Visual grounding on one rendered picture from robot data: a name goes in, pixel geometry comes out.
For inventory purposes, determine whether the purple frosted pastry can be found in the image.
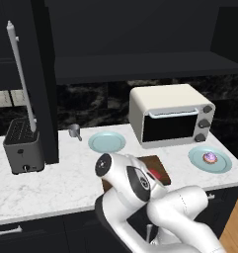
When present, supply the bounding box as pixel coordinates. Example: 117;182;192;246
202;150;219;165

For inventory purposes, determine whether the long white cabinet handle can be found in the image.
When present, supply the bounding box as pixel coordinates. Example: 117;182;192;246
6;20;38;133

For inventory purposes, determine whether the black wall cabinet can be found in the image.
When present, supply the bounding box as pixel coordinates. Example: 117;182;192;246
44;0;238;86
0;0;36;92

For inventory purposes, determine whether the grey measuring cup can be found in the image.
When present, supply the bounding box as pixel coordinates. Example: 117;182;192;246
68;123;83;142

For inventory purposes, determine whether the white toaster oven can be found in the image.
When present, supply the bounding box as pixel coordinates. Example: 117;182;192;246
128;83;216;149

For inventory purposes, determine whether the white wall outlet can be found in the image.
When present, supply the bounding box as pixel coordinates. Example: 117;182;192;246
0;91;12;109
10;89;27;108

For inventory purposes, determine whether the black drawer front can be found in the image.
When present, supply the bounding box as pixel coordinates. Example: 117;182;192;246
0;215;66;253

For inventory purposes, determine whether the grey toaster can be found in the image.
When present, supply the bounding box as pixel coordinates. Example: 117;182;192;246
2;117;46;175

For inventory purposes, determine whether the white toaster oven handle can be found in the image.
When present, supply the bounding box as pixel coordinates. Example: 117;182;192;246
147;107;200;120

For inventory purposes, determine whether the empty light blue plate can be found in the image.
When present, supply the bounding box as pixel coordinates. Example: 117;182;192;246
87;130;127;154

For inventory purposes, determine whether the black base cabinet door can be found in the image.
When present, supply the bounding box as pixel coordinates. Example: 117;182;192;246
194;186;238;240

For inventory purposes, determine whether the brown wooden cutting board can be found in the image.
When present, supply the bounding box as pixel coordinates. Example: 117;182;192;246
102;154;173;193

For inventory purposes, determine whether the black toaster oven door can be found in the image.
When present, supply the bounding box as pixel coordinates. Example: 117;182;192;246
141;110;200;143

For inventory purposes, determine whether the small red object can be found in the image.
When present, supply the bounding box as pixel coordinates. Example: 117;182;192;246
148;168;163;181

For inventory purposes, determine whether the white drawer handle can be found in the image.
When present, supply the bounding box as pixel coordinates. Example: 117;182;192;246
0;224;24;238

